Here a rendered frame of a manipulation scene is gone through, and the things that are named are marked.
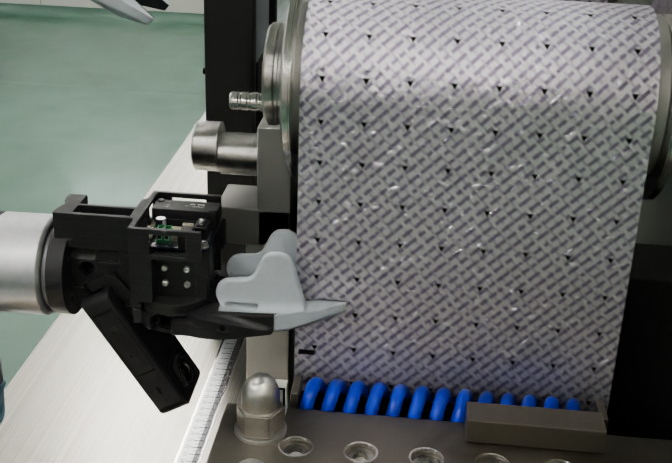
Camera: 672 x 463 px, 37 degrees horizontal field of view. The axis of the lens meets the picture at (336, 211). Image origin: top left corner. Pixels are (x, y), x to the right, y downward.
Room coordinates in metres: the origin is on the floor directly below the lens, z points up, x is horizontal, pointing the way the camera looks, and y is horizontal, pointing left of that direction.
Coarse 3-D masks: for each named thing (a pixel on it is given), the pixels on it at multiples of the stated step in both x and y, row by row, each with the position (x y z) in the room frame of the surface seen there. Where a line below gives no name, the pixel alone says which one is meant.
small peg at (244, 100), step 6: (234, 96) 0.71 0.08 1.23; (240, 96) 0.71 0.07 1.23; (246, 96) 0.71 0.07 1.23; (252, 96) 0.71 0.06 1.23; (258, 96) 0.71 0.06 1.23; (234, 102) 0.71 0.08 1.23; (240, 102) 0.71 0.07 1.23; (246, 102) 0.71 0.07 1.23; (252, 102) 0.71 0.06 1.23; (258, 102) 0.71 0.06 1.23; (234, 108) 0.71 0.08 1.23; (240, 108) 0.71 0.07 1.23; (246, 108) 0.71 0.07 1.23; (252, 108) 0.71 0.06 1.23; (258, 108) 0.71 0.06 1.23
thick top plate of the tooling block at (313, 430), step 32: (224, 416) 0.60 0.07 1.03; (288, 416) 0.61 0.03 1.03; (320, 416) 0.61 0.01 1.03; (352, 416) 0.61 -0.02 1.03; (384, 416) 0.61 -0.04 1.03; (224, 448) 0.57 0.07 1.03; (256, 448) 0.57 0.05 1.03; (288, 448) 0.57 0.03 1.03; (320, 448) 0.57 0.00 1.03; (352, 448) 0.57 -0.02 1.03; (384, 448) 0.57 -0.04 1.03; (416, 448) 0.57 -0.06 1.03; (448, 448) 0.57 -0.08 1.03; (480, 448) 0.58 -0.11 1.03; (512, 448) 0.58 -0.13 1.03; (544, 448) 0.58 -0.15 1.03; (608, 448) 0.58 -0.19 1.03; (640, 448) 0.58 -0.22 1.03
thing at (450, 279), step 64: (320, 192) 0.65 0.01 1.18; (384, 192) 0.65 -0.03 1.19; (448, 192) 0.65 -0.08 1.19; (512, 192) 0.64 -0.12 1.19; (576, 192) 0.64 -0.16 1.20; (640, 192) 0.63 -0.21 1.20; (320, 256) 0.65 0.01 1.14; (384, 256) 0.65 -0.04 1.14; (448, 256) 0.64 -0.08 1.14; (512, 256) 0.64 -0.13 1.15; (576, 256) 0.64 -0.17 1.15; (384, 320) 0.65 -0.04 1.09; (448, 320) 0.64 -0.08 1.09; (512, 320) 0.64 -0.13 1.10; (576, 320) 0.64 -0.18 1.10; (448, 384) 0.64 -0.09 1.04; (512, 384) 0.64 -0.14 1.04; (576, 384) 0.64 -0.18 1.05
